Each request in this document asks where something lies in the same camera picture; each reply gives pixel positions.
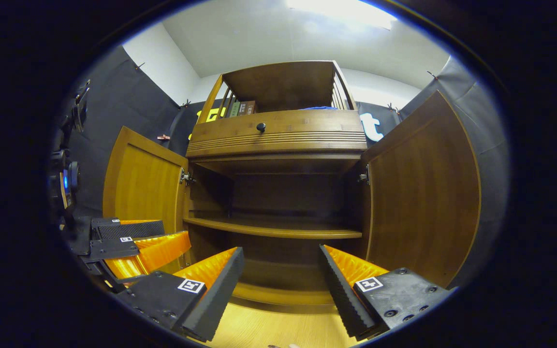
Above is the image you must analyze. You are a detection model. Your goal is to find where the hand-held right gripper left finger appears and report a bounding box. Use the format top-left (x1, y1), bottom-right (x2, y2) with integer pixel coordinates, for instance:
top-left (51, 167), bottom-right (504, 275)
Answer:
top-left (114, 246), bottom-right (245, 343)

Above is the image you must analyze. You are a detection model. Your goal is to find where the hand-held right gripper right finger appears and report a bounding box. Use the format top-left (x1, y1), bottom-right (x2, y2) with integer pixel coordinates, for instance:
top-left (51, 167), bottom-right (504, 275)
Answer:
top-left (318, 245), bottom-right (453, 341)

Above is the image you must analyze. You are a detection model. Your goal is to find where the wooden shoe cabinet door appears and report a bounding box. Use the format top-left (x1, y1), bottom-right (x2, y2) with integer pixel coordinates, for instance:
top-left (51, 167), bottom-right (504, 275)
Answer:
top-left (103, 126), bottom-right (191, 274)
top-left (361, 90), bottom-right (482, 288)

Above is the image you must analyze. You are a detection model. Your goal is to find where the wooden cabinet shelf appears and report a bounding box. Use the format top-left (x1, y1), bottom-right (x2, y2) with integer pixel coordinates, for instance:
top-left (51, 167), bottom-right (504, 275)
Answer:
top-left (183, 216), bottom-right (363, 239)

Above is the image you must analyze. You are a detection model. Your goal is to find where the wooden cabinet drawer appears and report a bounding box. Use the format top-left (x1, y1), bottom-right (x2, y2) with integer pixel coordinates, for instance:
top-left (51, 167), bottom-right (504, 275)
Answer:
top-left (186, 109), bottom-right (367, 158)

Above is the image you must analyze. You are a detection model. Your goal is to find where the black backdrop cloth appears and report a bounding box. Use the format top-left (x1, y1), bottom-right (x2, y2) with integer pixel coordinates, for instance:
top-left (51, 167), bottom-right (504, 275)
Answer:
top-left (63, 46), bottom-right (510, 290)

